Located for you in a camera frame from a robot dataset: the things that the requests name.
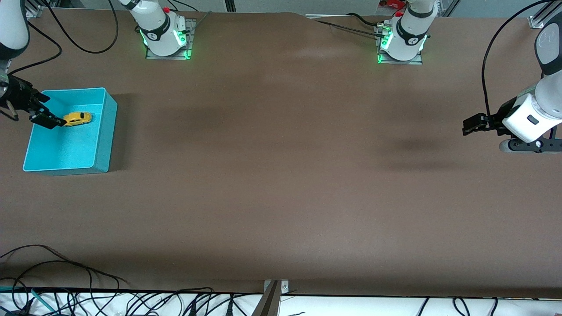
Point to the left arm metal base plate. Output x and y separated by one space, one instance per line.
417 60

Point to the teal plastic bin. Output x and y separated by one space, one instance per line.
66 149

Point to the slanted aluminium profile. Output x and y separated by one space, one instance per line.
450 6

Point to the aluminium profile with foot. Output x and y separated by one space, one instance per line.
538 21

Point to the black power plug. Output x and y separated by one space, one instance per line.
192 309
230 308

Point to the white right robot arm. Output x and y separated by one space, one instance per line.
158 26

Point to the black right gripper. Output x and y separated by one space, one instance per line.
18 95

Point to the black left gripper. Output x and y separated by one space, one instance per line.
495 121

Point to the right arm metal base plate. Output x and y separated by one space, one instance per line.
189 39

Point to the grey metal pole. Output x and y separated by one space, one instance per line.
268 305

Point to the small metal bracket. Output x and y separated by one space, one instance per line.
284 287

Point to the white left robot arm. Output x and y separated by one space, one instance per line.
531 118

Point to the dark aluminium frame post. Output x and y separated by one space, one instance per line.
230 5

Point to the yellow beetle toy car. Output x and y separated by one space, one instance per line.
79 118

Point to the red object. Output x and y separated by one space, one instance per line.
395 3

